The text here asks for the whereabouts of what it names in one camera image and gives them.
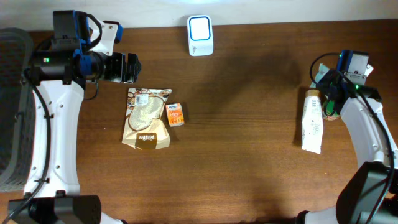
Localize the teal snack packet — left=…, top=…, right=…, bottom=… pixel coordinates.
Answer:
left=310, top=63, right=330, bottom=89

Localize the green lid jar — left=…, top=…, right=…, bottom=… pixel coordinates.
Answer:
left=322, top=100, right=340, bottom=121

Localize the white cream tube gold cap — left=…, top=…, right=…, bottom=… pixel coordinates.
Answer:
left=302, top=89, right=323, bottom=154

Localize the tan bread bag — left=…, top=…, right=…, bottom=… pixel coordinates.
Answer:
left=122, top=88, right=172, bottom=150

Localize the orange tissue pack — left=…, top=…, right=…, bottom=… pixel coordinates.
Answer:
left=165, top=103, right=185, bottom=127

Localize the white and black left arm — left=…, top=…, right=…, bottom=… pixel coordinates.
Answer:
left=1, top=10, right=141, bottom=223

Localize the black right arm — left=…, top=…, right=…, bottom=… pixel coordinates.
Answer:
left=295, top=50, right=397, bottom=224

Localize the grey plastic mesh basket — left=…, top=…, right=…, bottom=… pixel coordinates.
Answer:
left=1, top=28, right=35, bottom=192

